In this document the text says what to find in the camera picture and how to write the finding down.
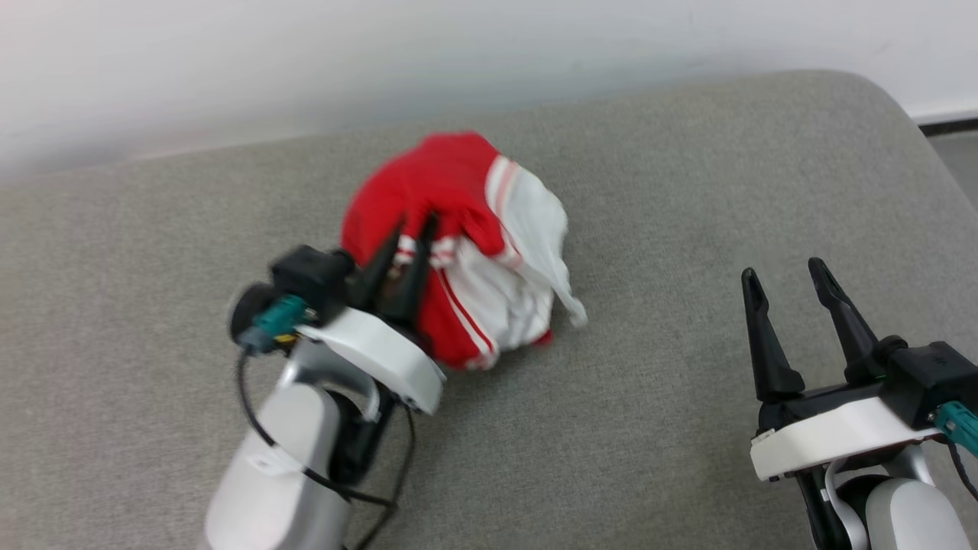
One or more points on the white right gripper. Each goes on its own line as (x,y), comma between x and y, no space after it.
(833,431)

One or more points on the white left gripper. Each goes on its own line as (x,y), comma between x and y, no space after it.
(382,347)

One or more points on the red white basketball jersey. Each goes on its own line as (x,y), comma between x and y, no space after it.
(451,183)

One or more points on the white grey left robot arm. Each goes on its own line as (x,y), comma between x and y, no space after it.
(283,451)

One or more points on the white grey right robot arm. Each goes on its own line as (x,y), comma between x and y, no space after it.
(901,512)

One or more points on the grey fabric sofa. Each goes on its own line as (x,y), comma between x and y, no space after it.
(688,229)

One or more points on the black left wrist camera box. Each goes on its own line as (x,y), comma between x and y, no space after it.
(313,279)

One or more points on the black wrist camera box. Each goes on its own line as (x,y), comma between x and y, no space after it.
(936,382)
(313,279)

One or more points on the teal left camera connector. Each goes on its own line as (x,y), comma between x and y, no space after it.
(273,321)

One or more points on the teal camera connector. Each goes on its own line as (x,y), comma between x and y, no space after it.
(273,321)
(961,428)

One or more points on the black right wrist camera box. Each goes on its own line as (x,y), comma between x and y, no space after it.
(936,382)

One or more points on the teal right camera connector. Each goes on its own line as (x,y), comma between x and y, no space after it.
(961,428)

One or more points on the black wall baseboard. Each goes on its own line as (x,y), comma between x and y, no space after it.
(951,127)

